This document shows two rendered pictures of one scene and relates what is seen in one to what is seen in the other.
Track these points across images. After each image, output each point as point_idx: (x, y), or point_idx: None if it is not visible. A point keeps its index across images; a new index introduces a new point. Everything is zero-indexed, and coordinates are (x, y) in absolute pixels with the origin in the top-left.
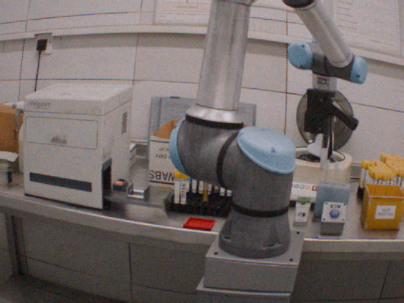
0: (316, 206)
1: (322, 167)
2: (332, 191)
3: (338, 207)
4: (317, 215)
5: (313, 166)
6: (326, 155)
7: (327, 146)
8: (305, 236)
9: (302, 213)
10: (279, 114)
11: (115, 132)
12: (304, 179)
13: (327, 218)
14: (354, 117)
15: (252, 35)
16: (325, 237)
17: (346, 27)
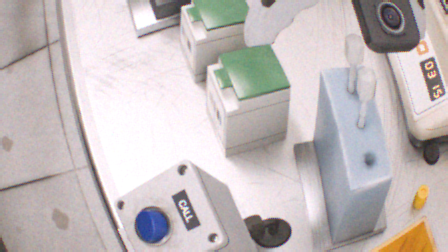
0: (317, 126)
1: (248, 44)
2: (335, 139)
3: (185, 223)
4: (316, 152)
5: (437, 20)
6: (263, 22)
7: (265, 2)
8: (120, 188)
9: (216, 108)
10: None
11: None
12: (427, 25)
13: (130, 214)
14: (386, 18)
15: None
16: (129, 249)
17: None
